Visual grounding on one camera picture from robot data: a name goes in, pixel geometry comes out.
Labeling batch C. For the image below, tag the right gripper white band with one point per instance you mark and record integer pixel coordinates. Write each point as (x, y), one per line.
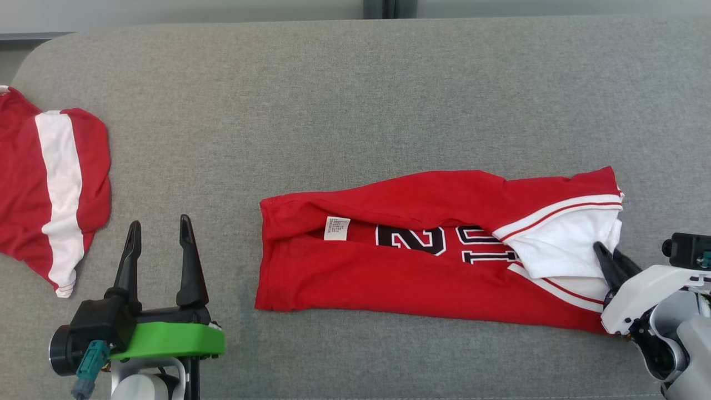
(633, 294)

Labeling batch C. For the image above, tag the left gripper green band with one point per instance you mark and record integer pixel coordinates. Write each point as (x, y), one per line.
(172, 339)

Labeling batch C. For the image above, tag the red shorts white side stripe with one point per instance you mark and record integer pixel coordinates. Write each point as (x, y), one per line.
(22, 194)

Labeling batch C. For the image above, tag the red jersey shirt number print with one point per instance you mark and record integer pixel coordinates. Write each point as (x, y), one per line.
(389, 278)

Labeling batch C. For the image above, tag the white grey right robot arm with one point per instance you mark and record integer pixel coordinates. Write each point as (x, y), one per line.
(689, 344)

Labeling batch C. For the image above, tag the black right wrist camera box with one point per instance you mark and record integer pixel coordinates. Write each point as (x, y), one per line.
(686, 250)

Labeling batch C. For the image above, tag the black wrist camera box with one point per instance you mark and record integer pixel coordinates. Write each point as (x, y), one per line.
(686, 250)
(103, 325)

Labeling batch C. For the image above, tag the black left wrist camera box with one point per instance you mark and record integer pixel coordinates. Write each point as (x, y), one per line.
(103, 325)

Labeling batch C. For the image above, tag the grey partition post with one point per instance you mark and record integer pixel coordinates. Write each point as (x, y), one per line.
(389, 8)

